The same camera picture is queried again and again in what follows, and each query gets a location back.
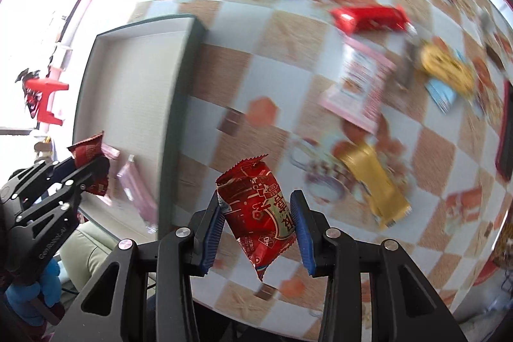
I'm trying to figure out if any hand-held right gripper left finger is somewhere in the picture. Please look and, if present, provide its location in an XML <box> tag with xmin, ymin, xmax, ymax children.
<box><xmin>52</xmin><ymin>192</ymin><xmax>227</xmax><ymax>342</ymax></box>

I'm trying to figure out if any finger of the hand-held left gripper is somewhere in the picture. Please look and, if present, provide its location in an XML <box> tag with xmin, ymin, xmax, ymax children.
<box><xmin>8</xmin><ymin>157</ymin><xmax>111</xmax><ymax>282</ymax></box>
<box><xmin>8</xmin><ymin>160</ymin><xmax>79</xmax><ymax>202</ymax></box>

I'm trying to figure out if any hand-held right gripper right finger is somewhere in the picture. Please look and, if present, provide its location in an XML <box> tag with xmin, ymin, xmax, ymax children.
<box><xmin>289</xmin><ymin>190</ymin><xmax>469</xmax><ymax>342</ymax></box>

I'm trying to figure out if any dark red snack packet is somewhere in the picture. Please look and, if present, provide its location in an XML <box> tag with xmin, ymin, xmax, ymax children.
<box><xmin>66</xmin><ymin>130</ymin><xmax>111</xmax><ymax>196</ymax></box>

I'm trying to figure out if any red snack packet white print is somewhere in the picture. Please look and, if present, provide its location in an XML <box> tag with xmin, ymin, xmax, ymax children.
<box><xmin>215</xmin><ymin>154</ymin><xmax>298</xmax><ymax>282</ymax></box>

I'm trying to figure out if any gold snack packet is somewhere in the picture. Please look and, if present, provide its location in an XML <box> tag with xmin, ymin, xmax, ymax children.
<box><xmin>334</xmin><ymin>144</ymin><xmax>413</xmax><ymax>232</ymax></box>

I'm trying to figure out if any green-edged grey tray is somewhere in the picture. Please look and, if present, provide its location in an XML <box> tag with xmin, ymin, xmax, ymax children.
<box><xmin>76</xmin><ymin>15</ymin><xmax>207</xmax><ymax>242</ymax></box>

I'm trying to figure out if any light blue snack packet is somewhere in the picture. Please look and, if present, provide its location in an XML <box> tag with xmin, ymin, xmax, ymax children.
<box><xmin>425</xmin><ymin>79</ymin><xmax>458</xmax><ymax>114</ymax></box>

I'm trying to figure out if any person's left hand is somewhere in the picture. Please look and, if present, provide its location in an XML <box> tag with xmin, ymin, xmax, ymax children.
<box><xmin>6</xmin><ymin>258</ymin><xmax>63</xmax><ymax>308</ymax></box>

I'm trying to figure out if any pale green cloth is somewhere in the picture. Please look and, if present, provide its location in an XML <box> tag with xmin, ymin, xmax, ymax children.
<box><xmin>60</xmin><ymin>222</ymin><xmax>158</xmax><ymax>288</ymax></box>

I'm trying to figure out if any red plastic stool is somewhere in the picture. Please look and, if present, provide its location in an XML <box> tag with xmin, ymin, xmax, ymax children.
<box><xmin>23</xmin><ymin>78</ymin><xmax>70</xmax><ymax>127</ymax></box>

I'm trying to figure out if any pink printed snack packet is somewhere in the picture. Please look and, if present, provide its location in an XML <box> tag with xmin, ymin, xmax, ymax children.
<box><xmin>318</xmin><ymin>35</ymin><xmax>397</xmax><ymax>134</ymax></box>

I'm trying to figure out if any checkered printed tablecloth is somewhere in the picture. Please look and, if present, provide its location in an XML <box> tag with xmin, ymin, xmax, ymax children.
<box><xmin>128</xmin><ymin>0</ymin><xmax>513</xmax><ymax>327</ymax></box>

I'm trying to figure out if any yellow cookie packet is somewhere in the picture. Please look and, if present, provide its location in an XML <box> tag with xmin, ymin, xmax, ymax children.
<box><xmin>419</xmin><ymin>41</ymin><xmax>477</xmax><ymax>100</ymax></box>

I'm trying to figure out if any red-framed dark board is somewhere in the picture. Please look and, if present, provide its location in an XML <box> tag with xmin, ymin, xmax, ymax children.
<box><xmin>495</xmin><ymin>79</ymin><xmax>513</xmax><ymax>183</ymax></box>

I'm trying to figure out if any glossy red snack packet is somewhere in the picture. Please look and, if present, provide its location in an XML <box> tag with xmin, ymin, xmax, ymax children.
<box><xmin>329</xmin><ymin>4</ymin><xmax>410</xmax><ymax>35</ymax></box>

